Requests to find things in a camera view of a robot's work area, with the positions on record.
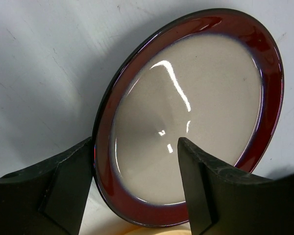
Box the dark red rimmed plate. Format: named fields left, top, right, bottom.
left=92, top=8, right=284, bottom=227

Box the round yellow plate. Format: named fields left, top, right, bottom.
left=126, top=225, right=192, bottom=235

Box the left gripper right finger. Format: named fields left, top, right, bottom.
left=177, top=138, right=294, bottom=235

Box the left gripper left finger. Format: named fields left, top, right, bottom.
left=0, top=138, right=92, bottom=235

